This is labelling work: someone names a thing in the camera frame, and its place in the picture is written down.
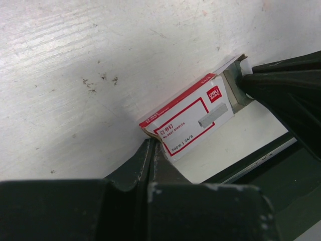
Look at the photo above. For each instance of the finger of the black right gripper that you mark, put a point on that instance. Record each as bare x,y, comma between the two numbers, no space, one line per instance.
290,90

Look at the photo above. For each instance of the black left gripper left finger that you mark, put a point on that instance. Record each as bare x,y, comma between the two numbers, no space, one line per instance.
128,176

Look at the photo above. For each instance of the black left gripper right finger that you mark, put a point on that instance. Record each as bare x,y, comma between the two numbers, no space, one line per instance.
161,170

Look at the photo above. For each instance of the red white staple box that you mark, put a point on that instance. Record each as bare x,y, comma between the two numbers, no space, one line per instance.
191,117

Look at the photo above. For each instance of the staple box tray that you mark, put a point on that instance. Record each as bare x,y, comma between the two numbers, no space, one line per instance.
232,69

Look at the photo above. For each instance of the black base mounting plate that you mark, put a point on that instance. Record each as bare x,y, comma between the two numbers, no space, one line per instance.
289,176

